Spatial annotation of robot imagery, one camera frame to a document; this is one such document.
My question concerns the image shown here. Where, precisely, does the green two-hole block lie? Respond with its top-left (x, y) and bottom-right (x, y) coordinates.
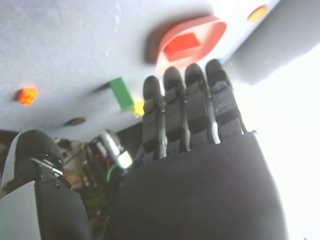
top-left (109, 76), bottom-right (135, 113)

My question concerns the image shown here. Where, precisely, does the red cube block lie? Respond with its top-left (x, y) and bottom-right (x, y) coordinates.
top-left (163, 32), bottom-right (202, 62)

